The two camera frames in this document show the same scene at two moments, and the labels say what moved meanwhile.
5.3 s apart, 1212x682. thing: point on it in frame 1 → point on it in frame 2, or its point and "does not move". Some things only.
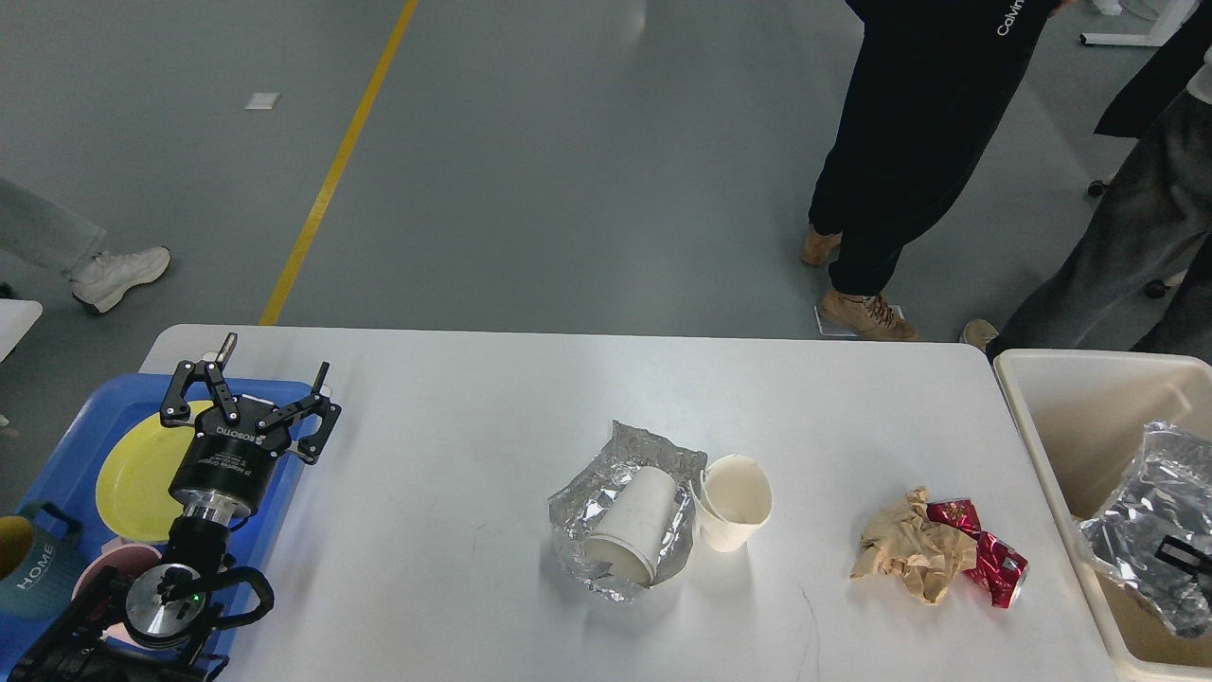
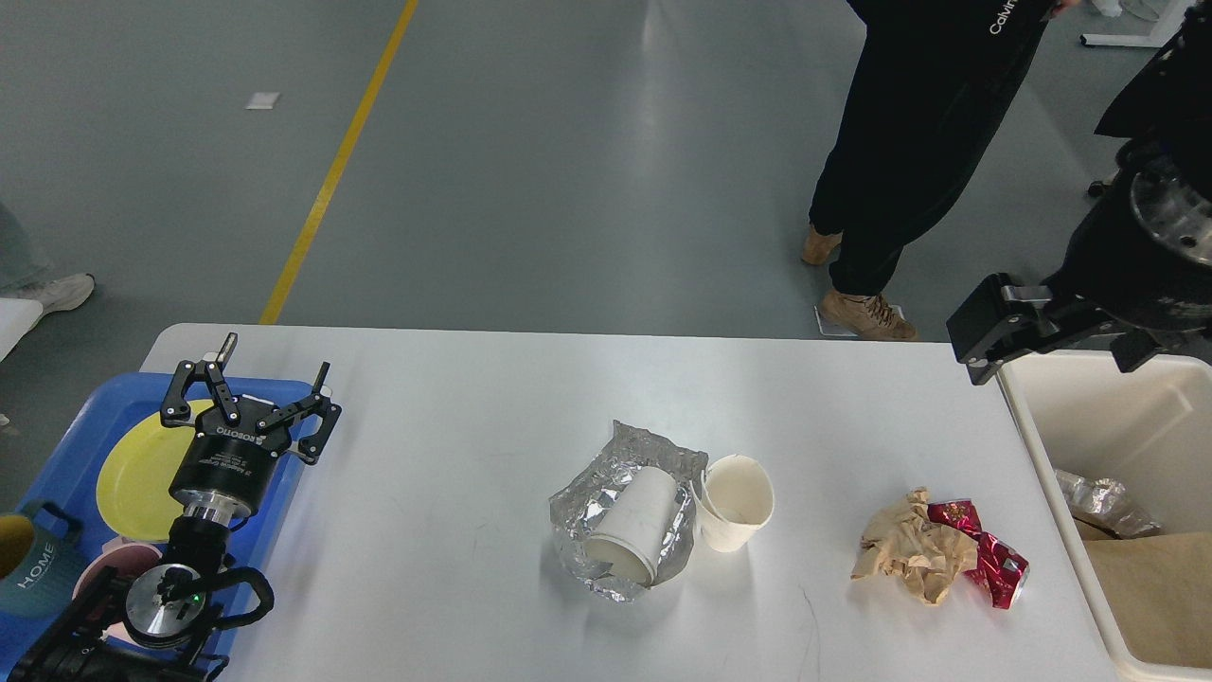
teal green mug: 40,548 does not move
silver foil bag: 1169,493 → 1108,504
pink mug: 124,560 does not move
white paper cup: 735,499 does not move
